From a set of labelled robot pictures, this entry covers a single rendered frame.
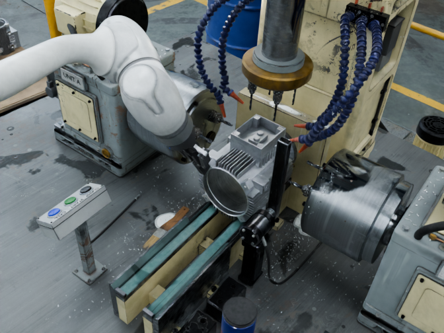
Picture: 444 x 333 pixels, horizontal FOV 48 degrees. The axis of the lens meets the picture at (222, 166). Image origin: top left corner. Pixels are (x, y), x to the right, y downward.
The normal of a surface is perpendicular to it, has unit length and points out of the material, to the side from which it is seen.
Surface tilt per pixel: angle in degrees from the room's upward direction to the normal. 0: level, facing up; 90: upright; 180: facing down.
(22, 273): 0
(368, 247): 88
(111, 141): 89
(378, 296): 89
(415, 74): 0
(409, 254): 89
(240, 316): 0
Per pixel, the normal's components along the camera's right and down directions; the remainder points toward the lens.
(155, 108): 0.37, 0.71
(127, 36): 0.41, -0.60
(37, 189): 0.05, -0.74
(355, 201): -0.37, -0.19
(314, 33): -0.59, 0.52
